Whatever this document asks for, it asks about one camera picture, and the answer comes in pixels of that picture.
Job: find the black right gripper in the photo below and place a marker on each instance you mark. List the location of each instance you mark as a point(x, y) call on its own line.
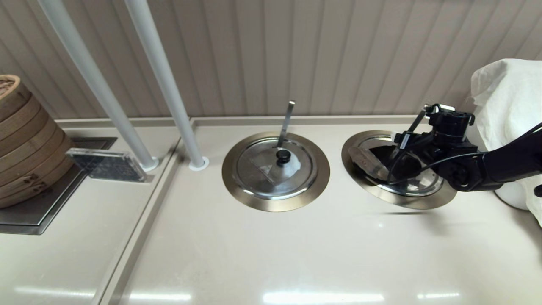
point(430, 148)

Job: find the steel lid with black knob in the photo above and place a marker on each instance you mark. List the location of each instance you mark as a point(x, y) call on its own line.
point(258, 169)
point(368, 163)

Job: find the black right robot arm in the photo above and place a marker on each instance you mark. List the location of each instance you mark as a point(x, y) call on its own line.
point(508, 163)

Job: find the white cloth cover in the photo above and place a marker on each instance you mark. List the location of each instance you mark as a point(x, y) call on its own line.
point(512, 106)

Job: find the white round appliance foot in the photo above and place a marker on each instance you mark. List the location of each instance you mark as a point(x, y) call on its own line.
point(512, 201)

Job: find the white metal pole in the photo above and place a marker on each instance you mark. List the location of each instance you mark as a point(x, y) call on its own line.
point(162, 72)
point(91, 72)

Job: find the clear acrylic sign block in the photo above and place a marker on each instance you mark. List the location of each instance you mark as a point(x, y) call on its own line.
point(109, 166)

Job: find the recessed steel steamer tray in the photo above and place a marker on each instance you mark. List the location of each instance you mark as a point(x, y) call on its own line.
point(42, 207)

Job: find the stacked bamboo steamer baskets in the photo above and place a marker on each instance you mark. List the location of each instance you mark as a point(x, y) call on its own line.
point(29, 148)

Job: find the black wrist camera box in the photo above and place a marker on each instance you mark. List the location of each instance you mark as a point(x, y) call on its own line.
point(408, 140)

